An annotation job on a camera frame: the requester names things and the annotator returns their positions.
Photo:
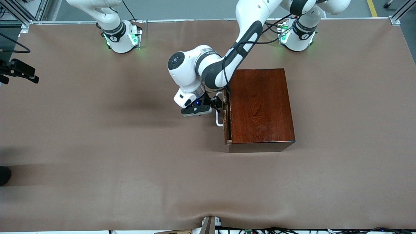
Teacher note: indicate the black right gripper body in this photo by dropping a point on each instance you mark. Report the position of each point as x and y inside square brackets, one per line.
[17, 69]

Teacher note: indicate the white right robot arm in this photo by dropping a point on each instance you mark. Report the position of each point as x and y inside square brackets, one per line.
[120, 42]

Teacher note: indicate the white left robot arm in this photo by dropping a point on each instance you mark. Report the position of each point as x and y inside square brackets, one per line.
[195, 65]

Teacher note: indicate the white power plug block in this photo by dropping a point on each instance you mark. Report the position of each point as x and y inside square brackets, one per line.
[218, 222]

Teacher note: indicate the dark brown wooden cabinet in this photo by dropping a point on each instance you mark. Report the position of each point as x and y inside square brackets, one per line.
[263, 110]

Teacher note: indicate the black round object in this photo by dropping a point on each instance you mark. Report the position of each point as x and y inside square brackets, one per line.
[4, 175]

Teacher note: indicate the brown cardboard piece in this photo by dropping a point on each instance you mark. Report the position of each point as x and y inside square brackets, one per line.
[172, 232]

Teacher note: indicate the aluminium frame post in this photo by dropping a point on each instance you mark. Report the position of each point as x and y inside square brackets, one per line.
[401, 14]
[41, 9]
[16, 13]

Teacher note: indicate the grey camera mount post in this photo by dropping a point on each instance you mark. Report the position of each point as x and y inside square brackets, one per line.
[208, 226]

